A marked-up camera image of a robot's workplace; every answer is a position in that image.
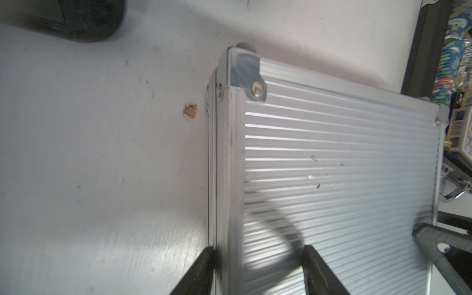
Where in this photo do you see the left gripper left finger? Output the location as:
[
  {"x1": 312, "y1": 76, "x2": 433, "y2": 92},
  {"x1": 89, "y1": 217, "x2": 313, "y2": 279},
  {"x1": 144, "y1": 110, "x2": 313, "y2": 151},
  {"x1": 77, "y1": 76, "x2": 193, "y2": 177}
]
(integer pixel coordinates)
[{"x1": 170, "y1": 247, "x2": 216, "y2": 295}]

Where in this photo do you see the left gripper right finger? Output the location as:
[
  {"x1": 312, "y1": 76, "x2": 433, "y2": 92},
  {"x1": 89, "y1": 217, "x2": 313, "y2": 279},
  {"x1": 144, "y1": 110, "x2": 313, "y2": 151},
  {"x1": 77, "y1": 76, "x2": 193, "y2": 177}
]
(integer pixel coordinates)
[{"x1": 301, "y1": 245, "x2": 350, "y2": 295}]

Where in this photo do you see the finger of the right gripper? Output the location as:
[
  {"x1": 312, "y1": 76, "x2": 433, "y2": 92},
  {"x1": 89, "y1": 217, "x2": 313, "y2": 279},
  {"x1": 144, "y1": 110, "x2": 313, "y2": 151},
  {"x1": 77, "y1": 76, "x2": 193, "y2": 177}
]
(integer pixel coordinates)
[{"x1": 413, "y1": 223, "x2": 472, "y2": 295}]

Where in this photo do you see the small silver aluminium poker case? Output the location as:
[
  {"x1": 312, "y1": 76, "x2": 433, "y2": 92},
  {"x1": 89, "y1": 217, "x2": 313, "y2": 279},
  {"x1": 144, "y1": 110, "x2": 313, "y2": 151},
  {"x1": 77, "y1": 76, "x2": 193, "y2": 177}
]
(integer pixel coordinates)
[{"x1": 206, "y1": 45, "x2": 444, "y2": 295}]

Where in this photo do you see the black poker case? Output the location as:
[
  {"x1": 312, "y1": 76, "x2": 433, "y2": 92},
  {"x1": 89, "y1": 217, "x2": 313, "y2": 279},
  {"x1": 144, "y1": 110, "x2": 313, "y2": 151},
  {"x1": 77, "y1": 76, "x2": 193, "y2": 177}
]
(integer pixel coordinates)
[{"x1": 401, "y1": 1, "x2": 472, "y2": 202}]

